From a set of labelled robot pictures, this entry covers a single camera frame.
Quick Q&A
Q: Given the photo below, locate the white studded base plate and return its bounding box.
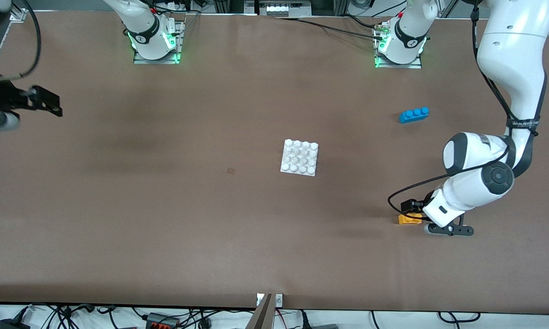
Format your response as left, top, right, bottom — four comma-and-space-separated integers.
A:
280, 139, 319, 177

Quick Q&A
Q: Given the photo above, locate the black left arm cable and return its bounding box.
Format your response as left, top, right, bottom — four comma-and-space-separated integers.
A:
387, 0, 540, 223

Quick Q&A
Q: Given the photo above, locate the thick black table cable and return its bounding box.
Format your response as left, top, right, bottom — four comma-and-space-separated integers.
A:
274, 16, 387, 41

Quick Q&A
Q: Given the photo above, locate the black orange power adapter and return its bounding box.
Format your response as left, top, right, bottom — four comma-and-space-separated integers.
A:
146, 313, 180, 329

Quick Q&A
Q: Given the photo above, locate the grey brown post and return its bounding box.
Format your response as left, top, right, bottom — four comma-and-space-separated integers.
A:
246, 294, 275, 329

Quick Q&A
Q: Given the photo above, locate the blue three-stud block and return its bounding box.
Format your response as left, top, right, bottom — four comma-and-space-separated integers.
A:
399, 107, 430, 124

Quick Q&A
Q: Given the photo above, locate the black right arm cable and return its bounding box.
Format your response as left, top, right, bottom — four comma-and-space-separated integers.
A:
0, 0, 42, 82

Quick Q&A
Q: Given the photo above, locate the white power strip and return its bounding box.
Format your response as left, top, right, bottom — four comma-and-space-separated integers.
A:
259, 0, 312, 18

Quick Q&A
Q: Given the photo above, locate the white metal bracket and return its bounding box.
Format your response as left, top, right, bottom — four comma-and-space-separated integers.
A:
256, 293, 284, 308

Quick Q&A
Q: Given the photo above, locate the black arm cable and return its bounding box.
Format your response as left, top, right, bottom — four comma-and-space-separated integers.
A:
0, 0, 42, 82
387, 0, 540, 223

